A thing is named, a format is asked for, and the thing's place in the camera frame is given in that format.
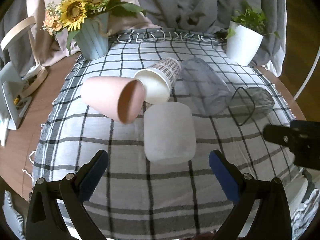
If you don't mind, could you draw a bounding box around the grey blanket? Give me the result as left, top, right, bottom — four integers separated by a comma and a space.
138, 0, 287, 76

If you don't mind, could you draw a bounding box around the clear square black-rimmed cup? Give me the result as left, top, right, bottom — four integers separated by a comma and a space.
228, 87, 275, 126

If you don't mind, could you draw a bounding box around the green potted plant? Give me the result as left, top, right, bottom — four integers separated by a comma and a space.
210, 2, 280, 39

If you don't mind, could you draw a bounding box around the white plastic appliance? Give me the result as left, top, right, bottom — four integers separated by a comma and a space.
1, 62, 32, 147

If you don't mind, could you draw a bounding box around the checkered tablecloth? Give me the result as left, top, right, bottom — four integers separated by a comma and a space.
33, 29, 303, 239

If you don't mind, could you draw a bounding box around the light blue flower pot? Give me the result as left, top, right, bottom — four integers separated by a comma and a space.
74, 12, 109, 61

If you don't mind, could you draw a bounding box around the white frosted cup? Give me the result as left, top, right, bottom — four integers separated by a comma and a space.
144, 102, 196, 165

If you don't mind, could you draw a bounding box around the plaid paper cup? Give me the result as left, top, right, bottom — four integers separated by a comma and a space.
135, 57, 182, 105

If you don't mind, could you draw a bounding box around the white plant pot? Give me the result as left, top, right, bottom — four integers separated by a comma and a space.
226, 21, 263, 66

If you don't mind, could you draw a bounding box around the beige cloth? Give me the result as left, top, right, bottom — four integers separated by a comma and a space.
26, 0, 161, 67

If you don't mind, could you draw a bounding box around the pink cup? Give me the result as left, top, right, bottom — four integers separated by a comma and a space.
80, 76, 145, 124

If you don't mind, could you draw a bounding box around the clear plastic cup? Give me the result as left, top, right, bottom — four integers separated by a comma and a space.
181, 57, 233, 116

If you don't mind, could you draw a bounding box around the sunflower bouquet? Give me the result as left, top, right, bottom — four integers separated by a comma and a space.
46, 0, 146, 51

